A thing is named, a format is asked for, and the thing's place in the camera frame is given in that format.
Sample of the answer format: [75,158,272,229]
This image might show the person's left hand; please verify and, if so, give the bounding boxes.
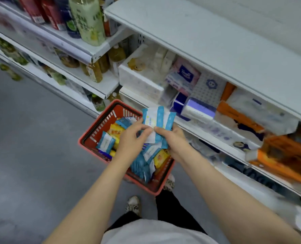
[114,118,154,170]

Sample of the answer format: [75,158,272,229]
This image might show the person's right hand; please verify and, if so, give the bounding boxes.
[153,123,202,166]

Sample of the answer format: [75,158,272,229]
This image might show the pile of wipe packets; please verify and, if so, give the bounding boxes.
[96,117,170,183]

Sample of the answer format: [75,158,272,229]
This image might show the red plastic shopping basket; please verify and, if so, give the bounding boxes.
[78,99,176,196]

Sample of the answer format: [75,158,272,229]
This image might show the person's right forearm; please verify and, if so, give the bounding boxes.
[183,149,301,244]

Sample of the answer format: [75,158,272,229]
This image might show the person's left forearm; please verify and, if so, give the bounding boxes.
[43,159,141,244]

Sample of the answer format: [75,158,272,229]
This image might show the leopard print shoe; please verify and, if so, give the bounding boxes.
[163,174,176,192]
[126,196,141,216]

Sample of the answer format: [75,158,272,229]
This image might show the purple and white tissue pack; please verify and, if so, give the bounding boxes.
[181,97,217,122]

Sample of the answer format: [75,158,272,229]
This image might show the white purple dotted tissue pack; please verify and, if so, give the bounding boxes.
[191,71,227,107]

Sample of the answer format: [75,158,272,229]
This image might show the black trousers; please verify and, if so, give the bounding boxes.
[105,190,207,234]

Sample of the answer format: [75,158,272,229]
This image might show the large white paper roll pack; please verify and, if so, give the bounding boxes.
[118,44,176,103]

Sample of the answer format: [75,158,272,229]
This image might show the orange white paper roll pack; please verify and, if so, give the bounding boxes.
[199,81,265,151]

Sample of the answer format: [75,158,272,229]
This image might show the pink tissue pack blue label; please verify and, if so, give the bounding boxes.
[165,57,201,96]

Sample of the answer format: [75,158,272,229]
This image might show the dark printed pack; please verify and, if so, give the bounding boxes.
[224,156,278,191]

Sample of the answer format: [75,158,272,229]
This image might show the row of yellow oil bottles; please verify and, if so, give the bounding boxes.
[55,44,127,102]

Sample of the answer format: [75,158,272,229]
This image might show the white shirt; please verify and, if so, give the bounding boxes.
[101,218,218,244]

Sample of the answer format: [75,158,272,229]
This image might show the white wrapped paper pack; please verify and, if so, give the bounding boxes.
[226,87,299,136]

